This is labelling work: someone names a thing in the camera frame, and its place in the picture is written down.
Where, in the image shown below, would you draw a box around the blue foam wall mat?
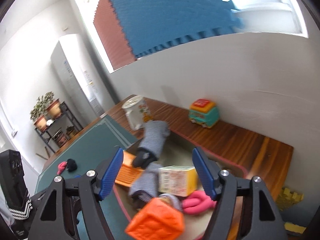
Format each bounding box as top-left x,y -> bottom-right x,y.
111,0 -> 244,58

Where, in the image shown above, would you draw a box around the teal orange toy bus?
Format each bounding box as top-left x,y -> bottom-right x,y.
188,98 -> 220,128

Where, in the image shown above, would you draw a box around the small yellow lower pot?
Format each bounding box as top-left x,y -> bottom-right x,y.
66,126 -> 78,139

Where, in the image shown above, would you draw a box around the grey sock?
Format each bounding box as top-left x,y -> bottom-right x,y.
129,162 -> 162,209
159,193 -> 182,212

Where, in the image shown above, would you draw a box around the red foam wall mat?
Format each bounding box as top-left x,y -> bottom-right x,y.
93,0 -> 137,70

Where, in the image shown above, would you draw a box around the right potted plant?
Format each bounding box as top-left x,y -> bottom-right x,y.
44,92 -> 62,119

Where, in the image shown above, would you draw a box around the red tin box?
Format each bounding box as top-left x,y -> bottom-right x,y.
113,131 -> 247,239

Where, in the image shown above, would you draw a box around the light orange toy cube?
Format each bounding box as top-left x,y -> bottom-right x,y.
115,151 -> 144,187

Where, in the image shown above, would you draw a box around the small pink foam knot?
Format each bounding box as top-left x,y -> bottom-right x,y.
57,161 -> 67,176

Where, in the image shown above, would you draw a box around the white standing air conditioner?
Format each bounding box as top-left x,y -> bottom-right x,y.
51,34 -> 114,123

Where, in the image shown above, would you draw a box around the large pink foam knot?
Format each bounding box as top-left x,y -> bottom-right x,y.
182,190 -> 216,216

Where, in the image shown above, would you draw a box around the dark orange toy cube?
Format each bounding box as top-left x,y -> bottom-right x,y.
125,198 -> 185,240

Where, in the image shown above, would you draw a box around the wooden sticks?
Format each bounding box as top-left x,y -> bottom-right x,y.
35,146 -> 52,160

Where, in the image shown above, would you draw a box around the potted plant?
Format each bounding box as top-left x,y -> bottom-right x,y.
30,96 -> 47,132
44,92 -> 62,119

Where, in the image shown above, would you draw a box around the small white shelf ornament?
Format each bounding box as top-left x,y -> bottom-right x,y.
46,119 -> 54,126

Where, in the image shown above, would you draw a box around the black and grey glove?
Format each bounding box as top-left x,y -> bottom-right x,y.
132,120 -> 170,170

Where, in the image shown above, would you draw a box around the white lidded mug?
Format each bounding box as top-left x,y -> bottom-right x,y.
122,95 -> 153,131

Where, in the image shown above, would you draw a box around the black plant shelf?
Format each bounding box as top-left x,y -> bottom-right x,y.
34,101 -> 84,154

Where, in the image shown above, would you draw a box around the dark brown lower pot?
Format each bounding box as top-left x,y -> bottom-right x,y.
53,128 -> 68,148

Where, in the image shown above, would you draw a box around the green table mat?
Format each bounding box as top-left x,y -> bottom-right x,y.
35,115 -> 138,240

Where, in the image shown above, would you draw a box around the yellow foam pieces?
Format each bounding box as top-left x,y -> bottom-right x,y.
276,187 -> 306,237

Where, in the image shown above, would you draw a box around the left potted plant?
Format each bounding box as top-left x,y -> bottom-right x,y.
30,96 -> 47,132

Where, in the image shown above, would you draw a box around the grey sock in box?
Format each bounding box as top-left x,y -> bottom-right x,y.
159,193 -> 182,212

